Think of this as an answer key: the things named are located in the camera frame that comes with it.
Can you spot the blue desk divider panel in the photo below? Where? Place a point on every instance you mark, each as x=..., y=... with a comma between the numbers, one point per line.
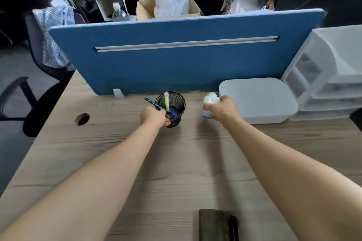
x=181, y=57

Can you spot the white lidded plastic box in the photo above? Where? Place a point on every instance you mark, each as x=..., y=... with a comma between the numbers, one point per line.
x=260, y=99

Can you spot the black office chair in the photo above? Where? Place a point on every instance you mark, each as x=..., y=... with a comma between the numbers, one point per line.
x=36, y=79

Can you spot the person's right hand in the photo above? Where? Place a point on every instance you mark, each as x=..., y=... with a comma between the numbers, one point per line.
x=223, y=109

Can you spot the blue pen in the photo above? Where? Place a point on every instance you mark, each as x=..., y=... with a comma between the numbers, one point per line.
x=172, y=112

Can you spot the green pencil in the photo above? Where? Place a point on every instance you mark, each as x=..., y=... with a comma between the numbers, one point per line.
x=154, y=103

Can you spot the plaid shirt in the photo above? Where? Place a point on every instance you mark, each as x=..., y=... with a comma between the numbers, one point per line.
x=55, y=34

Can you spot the yellow highlighter pen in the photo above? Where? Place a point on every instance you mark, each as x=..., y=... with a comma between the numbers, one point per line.
x=167, y=102

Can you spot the black mesh pen holder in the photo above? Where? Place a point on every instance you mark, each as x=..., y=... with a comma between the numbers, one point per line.
x=173, y=108

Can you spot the white plastic drawer organizer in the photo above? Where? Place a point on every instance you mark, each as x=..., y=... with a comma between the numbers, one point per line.
x=328, y=74

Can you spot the person's left fingers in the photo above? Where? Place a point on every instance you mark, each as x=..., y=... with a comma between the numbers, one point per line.
x=165, y=119

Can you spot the white plastic bag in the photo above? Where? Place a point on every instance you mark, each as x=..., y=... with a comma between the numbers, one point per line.
x=171, y=3

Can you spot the person's right fingers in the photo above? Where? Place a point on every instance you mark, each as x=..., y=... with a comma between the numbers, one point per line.
x=210, y=108

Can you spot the person's left hand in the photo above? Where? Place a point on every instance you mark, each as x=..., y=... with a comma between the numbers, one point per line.
x=152, y=118

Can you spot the dark wallet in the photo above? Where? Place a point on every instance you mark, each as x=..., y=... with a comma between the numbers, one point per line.
x=217, y=225

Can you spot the action figure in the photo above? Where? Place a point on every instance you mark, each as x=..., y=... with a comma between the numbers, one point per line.
x=227, y=5

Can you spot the white divider clamp bracket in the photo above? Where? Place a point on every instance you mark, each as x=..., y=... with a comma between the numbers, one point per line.
x=118, y=93

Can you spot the person's right forearm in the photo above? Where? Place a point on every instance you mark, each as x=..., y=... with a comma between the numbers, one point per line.
x=294, y=181

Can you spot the person's left forearm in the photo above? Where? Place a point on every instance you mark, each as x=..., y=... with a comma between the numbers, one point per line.
x=82, y=184

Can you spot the cardboard box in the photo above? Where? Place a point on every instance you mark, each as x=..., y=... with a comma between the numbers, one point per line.
x=144, y=9

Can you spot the clear plastic water bottle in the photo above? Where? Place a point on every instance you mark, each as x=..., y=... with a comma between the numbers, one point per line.
x=119, y=13

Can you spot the white glue bottle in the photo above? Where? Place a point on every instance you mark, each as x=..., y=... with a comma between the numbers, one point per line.
x=209, y=105

